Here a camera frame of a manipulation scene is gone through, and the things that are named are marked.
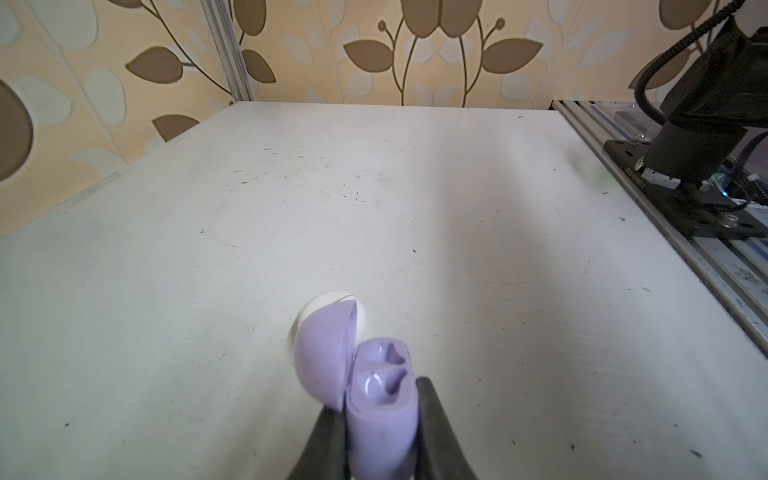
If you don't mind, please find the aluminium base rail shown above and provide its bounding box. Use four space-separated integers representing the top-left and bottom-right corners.
551 100 767 352

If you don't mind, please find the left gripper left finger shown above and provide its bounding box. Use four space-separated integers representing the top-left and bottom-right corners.
287 407 350 480

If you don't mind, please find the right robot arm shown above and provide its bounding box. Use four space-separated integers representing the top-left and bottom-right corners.
634 1 767 184

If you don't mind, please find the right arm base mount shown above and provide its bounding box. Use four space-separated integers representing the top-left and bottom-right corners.
603 140 767 240

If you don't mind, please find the white earbud charging case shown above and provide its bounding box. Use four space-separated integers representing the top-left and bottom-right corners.
288 291 368 349

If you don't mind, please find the purple earbud charging case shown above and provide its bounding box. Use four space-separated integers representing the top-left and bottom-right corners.
294 301 419 479

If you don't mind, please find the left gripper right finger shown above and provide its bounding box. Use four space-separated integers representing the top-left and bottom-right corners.
414 377 477 480

